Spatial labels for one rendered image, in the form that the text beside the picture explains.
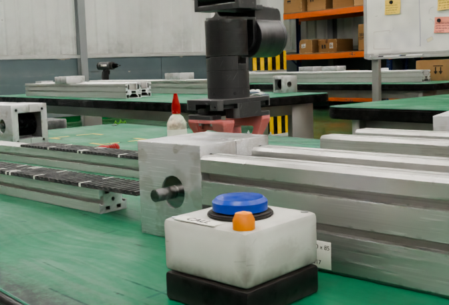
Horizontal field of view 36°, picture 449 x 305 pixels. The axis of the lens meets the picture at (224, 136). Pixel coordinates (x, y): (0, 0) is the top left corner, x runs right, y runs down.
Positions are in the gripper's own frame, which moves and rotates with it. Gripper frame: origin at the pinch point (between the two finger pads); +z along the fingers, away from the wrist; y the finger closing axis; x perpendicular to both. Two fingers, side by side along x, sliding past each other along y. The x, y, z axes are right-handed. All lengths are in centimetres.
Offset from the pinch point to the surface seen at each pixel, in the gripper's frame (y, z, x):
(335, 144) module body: -5.1, -4.5, -20.5
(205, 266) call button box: -36.1, -0.3, -30.6
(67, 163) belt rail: -2.1, 2.2, 36.2
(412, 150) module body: -5.1, -4.4, -29.7
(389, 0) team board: 291, -45, 141
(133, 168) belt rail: -1.5, 1.9, 19.4
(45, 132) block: 18, 1, 74
